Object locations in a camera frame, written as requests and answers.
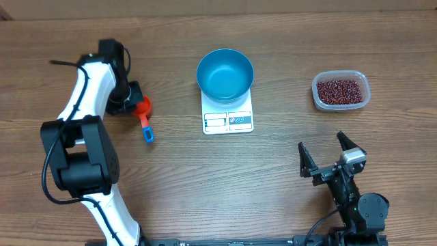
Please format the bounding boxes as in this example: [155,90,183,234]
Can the teal plastic bowl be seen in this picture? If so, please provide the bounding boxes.
[196,49,255,103]

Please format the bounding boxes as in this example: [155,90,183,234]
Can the red measuring scoop blue handle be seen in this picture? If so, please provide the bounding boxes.
[132,96,155,144]

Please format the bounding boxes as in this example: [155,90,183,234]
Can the clear plastic food container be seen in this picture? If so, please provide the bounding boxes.
[311,70,371,112]

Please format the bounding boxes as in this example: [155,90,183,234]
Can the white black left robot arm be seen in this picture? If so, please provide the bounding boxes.
[40,39,149,245]

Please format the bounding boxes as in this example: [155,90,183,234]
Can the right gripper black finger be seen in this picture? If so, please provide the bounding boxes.
[337,131,358,151]
[298,142,318,178]

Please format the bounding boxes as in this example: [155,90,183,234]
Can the red adzuki beans in container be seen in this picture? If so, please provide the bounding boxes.
[316,79,363,105]

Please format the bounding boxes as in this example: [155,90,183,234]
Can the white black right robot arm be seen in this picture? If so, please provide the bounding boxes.
[293,131,390,246]

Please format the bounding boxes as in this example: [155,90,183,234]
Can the white digital kitchen scale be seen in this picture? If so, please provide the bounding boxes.
[201,90,254,135]

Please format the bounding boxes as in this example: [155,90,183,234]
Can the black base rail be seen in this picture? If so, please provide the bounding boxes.
[85,234,389,246]

